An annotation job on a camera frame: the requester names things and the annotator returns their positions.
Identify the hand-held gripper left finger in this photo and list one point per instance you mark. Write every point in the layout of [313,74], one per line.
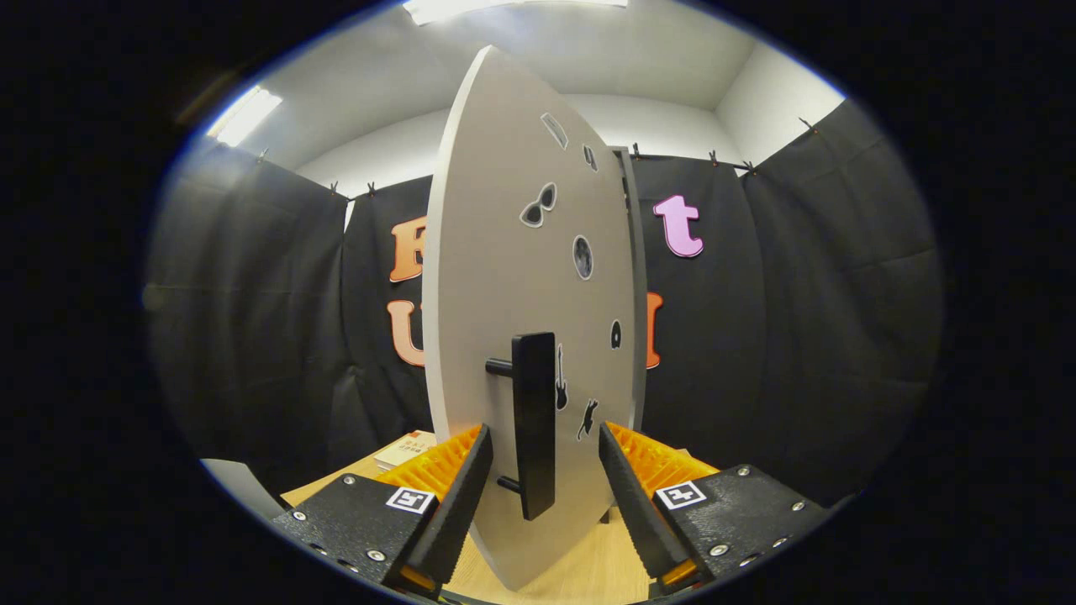
[462,504]

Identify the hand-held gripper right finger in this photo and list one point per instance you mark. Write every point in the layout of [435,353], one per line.
[635,504]

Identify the beige shoe cabinet door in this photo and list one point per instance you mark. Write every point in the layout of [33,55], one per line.
[487,277]

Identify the black backdrop cloth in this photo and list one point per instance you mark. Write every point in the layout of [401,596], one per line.
[799,319]

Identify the row of black cloth clips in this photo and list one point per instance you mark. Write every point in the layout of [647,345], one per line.
[713,157]

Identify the ceiling light panel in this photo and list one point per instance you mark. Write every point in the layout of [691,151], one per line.
[504,7]
[245,116]

